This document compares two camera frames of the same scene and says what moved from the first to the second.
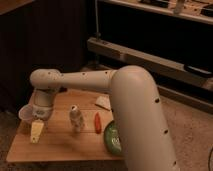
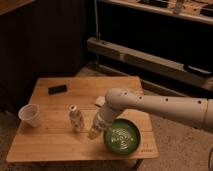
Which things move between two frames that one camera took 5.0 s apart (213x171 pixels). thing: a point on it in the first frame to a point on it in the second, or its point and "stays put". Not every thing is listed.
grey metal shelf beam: x=148 y=61 stays put
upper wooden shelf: x=195 y=10 stays put
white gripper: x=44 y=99 to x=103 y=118
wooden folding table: x=74 y=131 stays put
